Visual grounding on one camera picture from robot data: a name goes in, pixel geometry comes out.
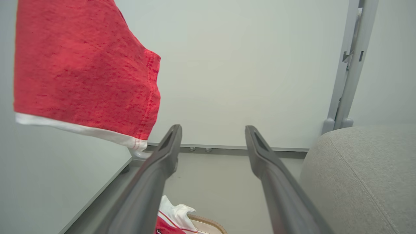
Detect grey partition post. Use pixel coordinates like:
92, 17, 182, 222
335, 0, 379, 130
322, 0, 361, 135

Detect white laundry basket tan rim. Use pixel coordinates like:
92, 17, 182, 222
187, 213, 228, 234

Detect grey fabric sofa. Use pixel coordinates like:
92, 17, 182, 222
299, 125, 416, 234

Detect grey partition support foot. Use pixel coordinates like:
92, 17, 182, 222
128, 147, 153, 160

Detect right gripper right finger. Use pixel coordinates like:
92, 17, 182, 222
245, 125, 334, 234

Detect white cloth garment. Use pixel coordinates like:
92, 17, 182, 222
158, 195, 198, 233

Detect red heathered garment white hem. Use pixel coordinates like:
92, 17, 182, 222
13, 0, 162, 151

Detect red shorts white stripes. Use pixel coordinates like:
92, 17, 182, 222
154, 216, 188, 234

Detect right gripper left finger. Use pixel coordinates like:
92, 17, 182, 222
94, 124, 183, 234

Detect grey partition base rail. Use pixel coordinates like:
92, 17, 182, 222
146, 142, 310, 160
58, 158, 134, 234

